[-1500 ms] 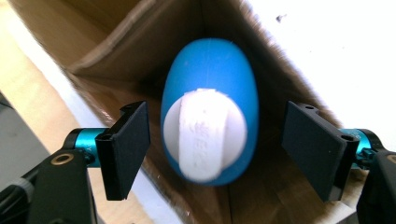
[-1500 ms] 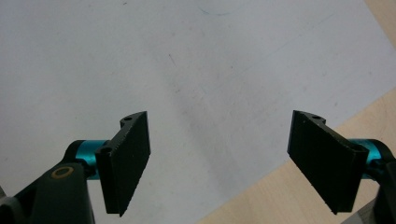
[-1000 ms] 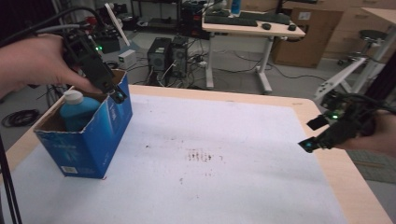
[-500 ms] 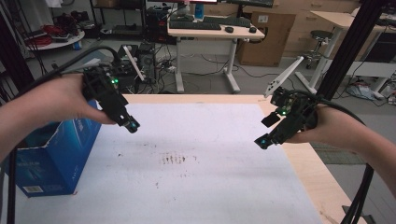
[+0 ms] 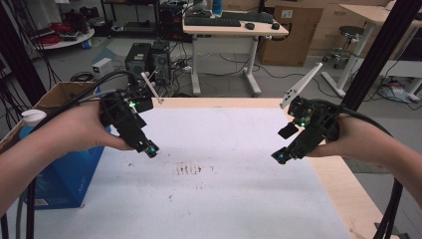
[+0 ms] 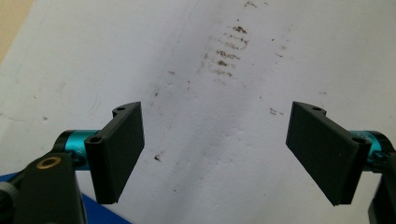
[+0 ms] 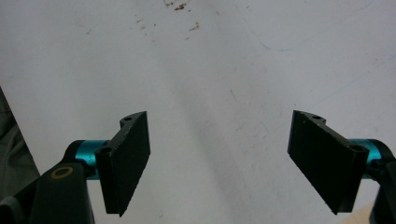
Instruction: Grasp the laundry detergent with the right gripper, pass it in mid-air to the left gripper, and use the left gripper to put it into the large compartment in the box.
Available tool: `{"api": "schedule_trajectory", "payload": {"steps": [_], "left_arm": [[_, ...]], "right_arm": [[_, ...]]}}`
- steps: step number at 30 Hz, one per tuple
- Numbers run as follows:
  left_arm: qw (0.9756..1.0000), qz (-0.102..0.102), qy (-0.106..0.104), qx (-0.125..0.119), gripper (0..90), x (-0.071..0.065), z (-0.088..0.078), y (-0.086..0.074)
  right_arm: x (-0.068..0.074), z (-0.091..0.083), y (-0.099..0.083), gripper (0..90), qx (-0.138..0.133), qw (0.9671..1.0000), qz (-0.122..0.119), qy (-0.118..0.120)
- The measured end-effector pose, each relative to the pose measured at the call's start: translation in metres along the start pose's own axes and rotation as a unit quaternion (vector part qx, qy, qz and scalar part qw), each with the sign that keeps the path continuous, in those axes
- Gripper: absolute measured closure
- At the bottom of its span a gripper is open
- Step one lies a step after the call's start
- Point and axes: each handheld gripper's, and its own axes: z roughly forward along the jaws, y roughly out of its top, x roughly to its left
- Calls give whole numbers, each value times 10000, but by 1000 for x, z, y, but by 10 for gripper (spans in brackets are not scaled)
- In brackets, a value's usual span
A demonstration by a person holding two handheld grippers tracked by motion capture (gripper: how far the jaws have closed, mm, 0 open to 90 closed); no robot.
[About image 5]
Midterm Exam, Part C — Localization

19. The blue detergent bottle white cap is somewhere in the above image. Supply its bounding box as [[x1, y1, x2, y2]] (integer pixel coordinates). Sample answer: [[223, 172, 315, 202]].
[[18, 109, 48, 140]]

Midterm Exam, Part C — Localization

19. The black metal stand post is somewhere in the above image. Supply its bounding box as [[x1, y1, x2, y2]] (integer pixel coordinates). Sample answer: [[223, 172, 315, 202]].
[[340, 0, 422, 113]]

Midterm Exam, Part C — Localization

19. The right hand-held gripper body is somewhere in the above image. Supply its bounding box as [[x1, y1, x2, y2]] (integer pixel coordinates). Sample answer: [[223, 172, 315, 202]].
[[278, 62, 341, 159]]

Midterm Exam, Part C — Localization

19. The person's left hand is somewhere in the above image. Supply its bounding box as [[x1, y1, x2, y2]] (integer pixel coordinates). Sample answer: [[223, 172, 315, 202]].
[[46, 101, 133, 163]]

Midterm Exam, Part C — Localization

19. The red cable bundle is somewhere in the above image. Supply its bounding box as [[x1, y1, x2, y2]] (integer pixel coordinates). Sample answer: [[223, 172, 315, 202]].
[[34, 21, 73, 46]]

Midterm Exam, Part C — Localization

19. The dark metal stand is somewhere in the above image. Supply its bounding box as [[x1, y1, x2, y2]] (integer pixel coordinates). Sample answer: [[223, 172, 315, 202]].
[[0, 4, 48, 107]]

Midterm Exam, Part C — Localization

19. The large brown cardboard box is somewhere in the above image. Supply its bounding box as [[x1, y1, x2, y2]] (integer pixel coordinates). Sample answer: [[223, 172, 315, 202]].
[[257, 4, 324, 68]]

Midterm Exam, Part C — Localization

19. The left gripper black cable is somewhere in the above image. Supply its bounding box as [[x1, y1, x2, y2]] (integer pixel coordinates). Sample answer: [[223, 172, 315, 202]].
[[0, 69, 137, 239]]

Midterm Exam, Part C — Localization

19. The white-legged wooden desk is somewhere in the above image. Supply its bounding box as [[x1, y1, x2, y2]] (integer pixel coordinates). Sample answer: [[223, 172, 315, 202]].
[[319, 3, 422, 104]]

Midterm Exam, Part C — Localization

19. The blue cardboard box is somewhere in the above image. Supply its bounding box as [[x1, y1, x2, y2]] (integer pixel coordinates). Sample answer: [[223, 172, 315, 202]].
[[0, 81, 112, 211]]

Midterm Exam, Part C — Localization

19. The person's right hand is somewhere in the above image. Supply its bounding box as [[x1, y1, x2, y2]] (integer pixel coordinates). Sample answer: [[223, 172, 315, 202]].
[[307, 116, 396, 167]]

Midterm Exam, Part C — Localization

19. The small white device box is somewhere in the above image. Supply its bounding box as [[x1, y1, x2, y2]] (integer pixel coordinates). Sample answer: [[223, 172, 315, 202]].
[[92, 57, 115, 78]]

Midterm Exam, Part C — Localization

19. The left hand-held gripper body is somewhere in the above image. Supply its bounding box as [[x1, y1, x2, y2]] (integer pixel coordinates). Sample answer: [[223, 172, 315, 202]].
[[99, 71, 164, 153]]

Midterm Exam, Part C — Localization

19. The white table mat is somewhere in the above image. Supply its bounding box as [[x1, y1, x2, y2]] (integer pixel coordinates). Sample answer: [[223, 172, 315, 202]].
[[0, 107, 353, 239]]

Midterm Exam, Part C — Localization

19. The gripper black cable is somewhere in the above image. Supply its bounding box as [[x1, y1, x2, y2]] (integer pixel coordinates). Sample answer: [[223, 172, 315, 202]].
[[308, 98, 405, 239], [0, 69, 137, 239]]

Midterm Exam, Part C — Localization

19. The black computer tower with fan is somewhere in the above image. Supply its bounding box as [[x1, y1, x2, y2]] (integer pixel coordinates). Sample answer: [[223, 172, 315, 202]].
[[150, 40, 172, 87]]

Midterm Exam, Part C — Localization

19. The round white table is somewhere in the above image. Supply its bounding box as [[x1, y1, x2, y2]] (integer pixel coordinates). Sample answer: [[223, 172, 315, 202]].
[[33, 27, 97, 51]]

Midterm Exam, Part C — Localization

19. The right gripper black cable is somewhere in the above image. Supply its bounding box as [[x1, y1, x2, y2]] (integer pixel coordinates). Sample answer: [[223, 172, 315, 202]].
[[308, 98, 405, 239]]

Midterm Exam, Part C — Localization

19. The black round stool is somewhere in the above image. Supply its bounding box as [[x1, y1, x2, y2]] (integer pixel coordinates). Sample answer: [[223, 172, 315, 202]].
[[321, 25, 365, 70]]

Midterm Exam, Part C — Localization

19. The crumpled cloth on floor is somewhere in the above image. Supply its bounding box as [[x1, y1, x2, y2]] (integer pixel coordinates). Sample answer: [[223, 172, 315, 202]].
[[377, 81, 416, 104]]

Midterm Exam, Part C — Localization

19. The white desk with wooden top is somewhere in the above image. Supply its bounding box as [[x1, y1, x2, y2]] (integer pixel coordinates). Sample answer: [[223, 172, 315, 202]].
[[181, 13, 291, 98]]

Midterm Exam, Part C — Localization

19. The black keyboard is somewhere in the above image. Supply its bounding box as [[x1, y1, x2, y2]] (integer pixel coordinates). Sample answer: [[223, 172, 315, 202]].
[[183, 16, 242, 28], [220, 11, 275, 24]]

